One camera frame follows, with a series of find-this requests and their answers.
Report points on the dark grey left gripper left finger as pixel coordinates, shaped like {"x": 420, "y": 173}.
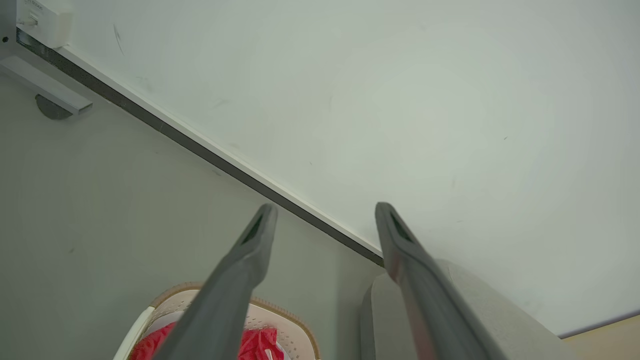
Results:
{"x": 225, "y": 300}

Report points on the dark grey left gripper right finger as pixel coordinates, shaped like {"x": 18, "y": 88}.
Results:
{"x": 430, "y": 305}

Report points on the red clothing item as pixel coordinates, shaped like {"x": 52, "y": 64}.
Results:
{"x": 255, "y": 345}

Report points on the white perforated laundry basket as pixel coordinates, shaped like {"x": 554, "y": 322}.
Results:
{"x": 292, "y": 327}

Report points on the black and white baseboard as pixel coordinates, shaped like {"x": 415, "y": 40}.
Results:
{"x": 200, "y": 145}

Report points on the grey metal furniture leg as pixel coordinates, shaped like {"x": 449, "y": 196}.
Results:
{"x": 42, "y": 85}

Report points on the white wall-mounted box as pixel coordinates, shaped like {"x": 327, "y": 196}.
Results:
{"x": 44, "y": 20}

